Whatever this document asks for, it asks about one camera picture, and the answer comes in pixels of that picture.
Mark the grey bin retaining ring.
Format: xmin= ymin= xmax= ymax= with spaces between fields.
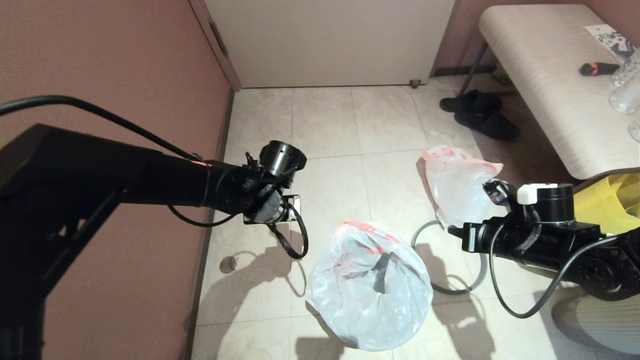
xmin=411 ymin=220 xmax=489 ymax=296

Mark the yellow fabric bag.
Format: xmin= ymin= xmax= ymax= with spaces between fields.
xmin=572 ymin=172 xmax=640 ymax=236

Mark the dark blue slipper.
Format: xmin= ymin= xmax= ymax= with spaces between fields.
xmin=439 ymin=90 xmax=503 ymax=114
xmin=453 ymin=110 xmax=521 ymax=141

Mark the beige ribbed round stool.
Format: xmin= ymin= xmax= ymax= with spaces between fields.
xmin=551 ymin=295 xmax=640 ymax=356

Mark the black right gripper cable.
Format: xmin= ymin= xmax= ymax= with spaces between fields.
xmin=489 ymin=222 xmax=622 ymax=320

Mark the beige wood-grain table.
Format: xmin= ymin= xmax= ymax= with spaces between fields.
xmin=457 ymin=4 xmax=640 ymax=181

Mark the white door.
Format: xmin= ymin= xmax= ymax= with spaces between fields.
xmin=204 ymin=0 xmax=456 ymax=89

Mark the black-and-white printed paper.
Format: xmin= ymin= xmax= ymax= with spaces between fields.
xmin=583 ymin=24 xmax=637 ymax=64

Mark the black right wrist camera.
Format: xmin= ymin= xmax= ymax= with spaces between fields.
xmin=482 ymin=179 xmax=517 ymax=207

